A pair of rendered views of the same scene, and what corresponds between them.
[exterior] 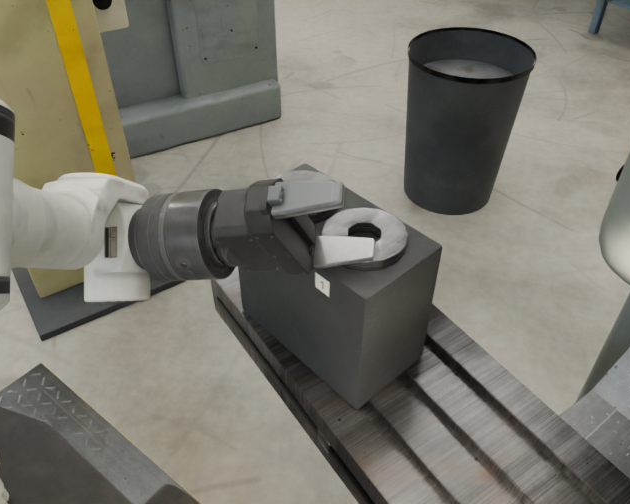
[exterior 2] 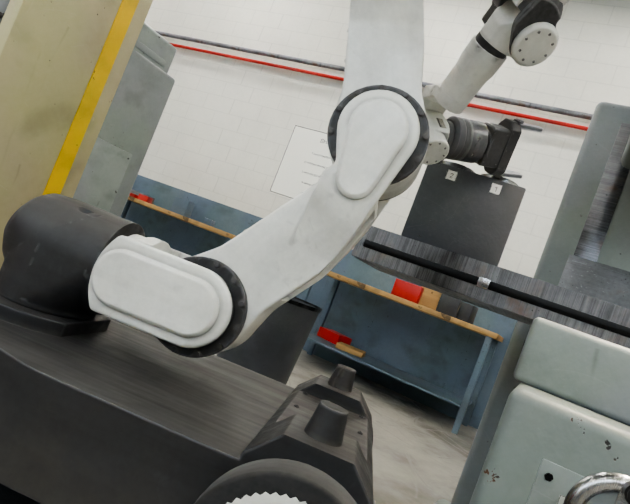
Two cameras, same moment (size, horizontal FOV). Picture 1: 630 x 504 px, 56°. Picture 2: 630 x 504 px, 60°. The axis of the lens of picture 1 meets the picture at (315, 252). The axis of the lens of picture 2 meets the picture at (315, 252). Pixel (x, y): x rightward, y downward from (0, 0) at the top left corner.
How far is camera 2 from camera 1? 1.23 m
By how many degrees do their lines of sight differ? 52
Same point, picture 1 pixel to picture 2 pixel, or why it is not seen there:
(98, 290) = (440, 136)
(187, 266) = (480, 139)
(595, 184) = not seen: hidden behind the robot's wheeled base
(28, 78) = (26, 157)
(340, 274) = (507, 183)
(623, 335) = (523, 329)
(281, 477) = not seen: outside the picture
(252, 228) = (514, 128)
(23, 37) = (45, 128)
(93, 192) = not seen: hidden behind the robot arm
